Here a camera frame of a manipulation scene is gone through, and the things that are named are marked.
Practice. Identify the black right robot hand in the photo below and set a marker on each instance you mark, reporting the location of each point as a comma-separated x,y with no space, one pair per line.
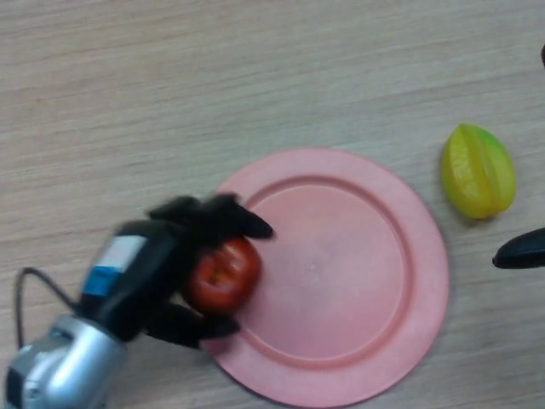
521,251

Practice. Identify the pink round plate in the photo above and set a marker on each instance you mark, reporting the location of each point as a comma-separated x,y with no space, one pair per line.
340,277

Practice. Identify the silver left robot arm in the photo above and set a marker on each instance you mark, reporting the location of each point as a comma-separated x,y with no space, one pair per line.
59,366

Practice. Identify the yellow green starfruit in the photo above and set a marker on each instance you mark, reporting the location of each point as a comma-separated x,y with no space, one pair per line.
479,170

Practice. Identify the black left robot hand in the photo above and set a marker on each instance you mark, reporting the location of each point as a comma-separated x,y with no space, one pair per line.
140,272

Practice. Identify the red apple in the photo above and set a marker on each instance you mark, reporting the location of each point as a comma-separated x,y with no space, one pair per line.
227,277

